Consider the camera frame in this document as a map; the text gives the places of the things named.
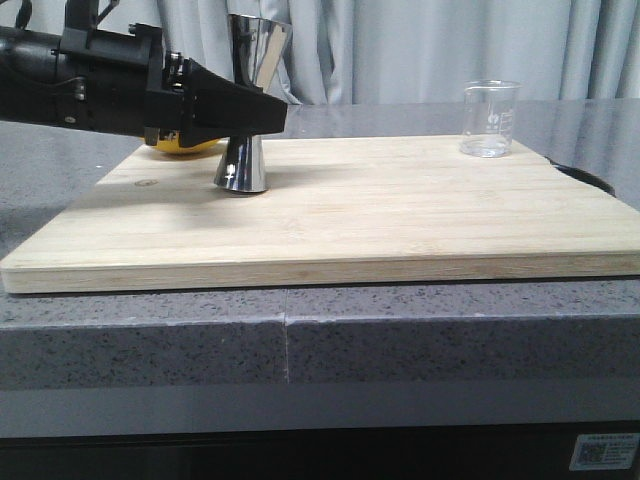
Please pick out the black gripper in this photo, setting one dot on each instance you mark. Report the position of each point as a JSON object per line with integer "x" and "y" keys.
{"x": 120, "y": 84}

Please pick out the steel double jigger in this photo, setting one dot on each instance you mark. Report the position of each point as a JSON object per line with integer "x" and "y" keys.
{"x": 257, "y": 45}

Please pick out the clear glass beaker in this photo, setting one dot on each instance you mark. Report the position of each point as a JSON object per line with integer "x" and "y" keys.
{"x": 488, "y": 119}

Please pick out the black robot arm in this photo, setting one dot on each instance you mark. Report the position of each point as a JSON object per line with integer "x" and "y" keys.
{"x": 29, "y": 77}

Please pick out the yellow lemon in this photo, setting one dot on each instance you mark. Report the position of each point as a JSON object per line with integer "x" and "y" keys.
{"x": 172, "y": 147}

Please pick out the grey curtain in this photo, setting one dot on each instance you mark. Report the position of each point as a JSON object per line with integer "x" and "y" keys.
{"x": 393, "y": 52}

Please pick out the wooden cutting board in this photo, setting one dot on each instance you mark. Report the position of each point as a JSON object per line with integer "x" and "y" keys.
{"x": 337, "y": 210}

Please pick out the white QR code label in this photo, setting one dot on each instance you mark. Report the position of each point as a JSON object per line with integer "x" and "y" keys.
{"x": 604, "y": 452}

